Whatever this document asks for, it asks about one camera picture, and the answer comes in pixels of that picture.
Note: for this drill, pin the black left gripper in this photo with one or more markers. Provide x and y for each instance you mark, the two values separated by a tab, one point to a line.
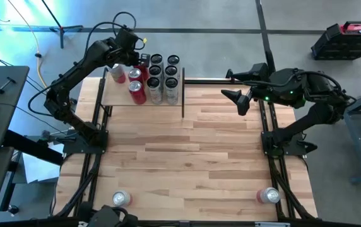
127	39

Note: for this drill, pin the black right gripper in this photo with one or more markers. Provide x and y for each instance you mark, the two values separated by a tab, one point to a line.
283	86

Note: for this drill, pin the Celsius Arctic Vibe slim can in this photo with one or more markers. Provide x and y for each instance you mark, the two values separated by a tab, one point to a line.
171	71
171	86
173	60

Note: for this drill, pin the white and red Spindrift can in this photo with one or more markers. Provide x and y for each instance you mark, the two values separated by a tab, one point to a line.
118	75
270	195
122	198

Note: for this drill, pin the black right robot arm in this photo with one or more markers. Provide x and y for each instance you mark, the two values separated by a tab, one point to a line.
319	118

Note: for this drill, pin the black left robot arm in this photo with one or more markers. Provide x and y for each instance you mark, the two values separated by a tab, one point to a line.
73	74

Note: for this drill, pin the yellow label tag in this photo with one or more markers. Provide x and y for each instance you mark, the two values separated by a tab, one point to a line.
144	40

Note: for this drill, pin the group of dark upright cans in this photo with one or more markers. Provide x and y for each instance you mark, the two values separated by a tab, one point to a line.
117	93

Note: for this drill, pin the black tripod stand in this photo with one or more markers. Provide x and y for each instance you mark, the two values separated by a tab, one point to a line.
61	38

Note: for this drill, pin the black and red toolbox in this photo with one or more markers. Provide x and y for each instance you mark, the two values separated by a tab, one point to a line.
335	44

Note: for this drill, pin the grey desk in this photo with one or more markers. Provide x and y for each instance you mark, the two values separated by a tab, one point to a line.
7	94

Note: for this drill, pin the black support beam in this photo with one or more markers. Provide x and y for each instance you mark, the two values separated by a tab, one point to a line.
32	148

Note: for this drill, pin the white floor sheet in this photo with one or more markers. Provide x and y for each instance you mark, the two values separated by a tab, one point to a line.
38	167

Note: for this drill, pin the black chair caster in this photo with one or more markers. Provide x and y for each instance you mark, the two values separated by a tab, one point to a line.
12	210

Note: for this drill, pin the black table edge rail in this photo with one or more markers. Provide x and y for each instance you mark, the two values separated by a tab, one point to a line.
215	82

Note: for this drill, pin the black aluminium mounting frame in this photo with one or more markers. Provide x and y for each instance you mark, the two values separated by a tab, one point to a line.
294	143
87	189

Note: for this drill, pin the black rail with silver plates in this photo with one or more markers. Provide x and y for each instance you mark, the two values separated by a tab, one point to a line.
218	224

